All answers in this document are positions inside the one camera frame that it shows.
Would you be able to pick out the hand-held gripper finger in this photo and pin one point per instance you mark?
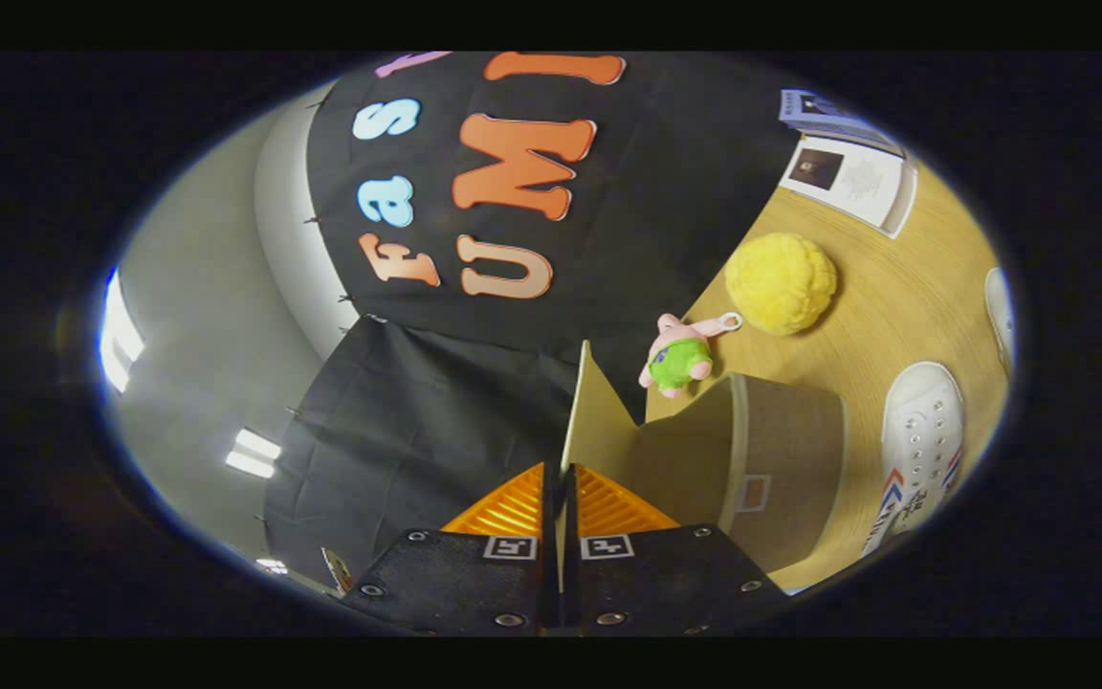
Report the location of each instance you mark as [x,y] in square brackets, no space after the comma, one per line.
[549,584]
[572,584]

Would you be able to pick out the beige storage box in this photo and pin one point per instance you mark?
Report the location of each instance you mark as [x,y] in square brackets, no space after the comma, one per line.
[781,450]

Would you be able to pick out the white striped canvas shoe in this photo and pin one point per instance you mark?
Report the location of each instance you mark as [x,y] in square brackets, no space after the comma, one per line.
[924,431]
[1001,316]

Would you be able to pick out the pink plush toy green shorts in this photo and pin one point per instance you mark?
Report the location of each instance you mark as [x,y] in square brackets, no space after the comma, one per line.
[677,362]

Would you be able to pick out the yellow plush cushion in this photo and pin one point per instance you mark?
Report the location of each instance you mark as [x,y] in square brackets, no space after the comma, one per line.
[781,282]

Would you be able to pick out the white book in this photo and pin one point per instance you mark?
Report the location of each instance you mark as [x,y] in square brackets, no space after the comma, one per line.
[857,182]

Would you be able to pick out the blue book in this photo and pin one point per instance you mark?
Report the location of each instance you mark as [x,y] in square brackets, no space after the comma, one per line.
[828,120]

